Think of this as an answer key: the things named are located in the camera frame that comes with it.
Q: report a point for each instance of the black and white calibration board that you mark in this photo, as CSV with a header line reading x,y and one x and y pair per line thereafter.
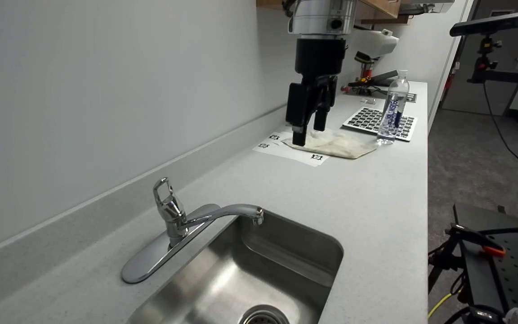
x,y
367,119

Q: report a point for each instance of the white machine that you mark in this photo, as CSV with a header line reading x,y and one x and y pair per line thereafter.
x,y
376,42

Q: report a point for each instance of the stainless steel sink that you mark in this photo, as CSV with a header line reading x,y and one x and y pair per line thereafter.
x,y
259,279

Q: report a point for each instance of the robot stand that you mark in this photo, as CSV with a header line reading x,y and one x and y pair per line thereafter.
x,y
506,265

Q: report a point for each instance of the clear water bottle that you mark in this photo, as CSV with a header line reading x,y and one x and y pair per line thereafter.
x,y
393,110

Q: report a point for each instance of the grey door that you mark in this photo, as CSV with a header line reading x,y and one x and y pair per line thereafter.
x,y
472,76

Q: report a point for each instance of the camera on mount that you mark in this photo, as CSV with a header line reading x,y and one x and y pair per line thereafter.
x,y
493,24

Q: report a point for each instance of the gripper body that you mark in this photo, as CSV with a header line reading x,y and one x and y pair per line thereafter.
x,y
321,56

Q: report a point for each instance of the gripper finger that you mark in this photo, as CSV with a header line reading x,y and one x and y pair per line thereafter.
x,y
297,105
324,105

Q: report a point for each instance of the red and black tool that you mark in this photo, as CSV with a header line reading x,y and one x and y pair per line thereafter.
x,y
369,81

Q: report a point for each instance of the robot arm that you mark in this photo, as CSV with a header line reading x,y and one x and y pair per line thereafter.
x,y
322,15

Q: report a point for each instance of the chrome faucet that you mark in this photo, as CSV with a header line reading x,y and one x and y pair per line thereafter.
x,y
173,234

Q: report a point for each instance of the beige cloth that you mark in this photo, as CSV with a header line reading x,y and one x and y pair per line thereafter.
x,y
337,145

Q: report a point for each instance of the chrome faucet spout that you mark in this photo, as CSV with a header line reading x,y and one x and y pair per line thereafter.
x,y
227,211

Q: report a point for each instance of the black and orange clamp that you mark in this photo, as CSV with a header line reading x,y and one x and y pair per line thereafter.
x,y
479,238

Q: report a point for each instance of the white paper with markers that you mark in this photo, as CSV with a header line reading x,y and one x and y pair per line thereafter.
x,y
286,150

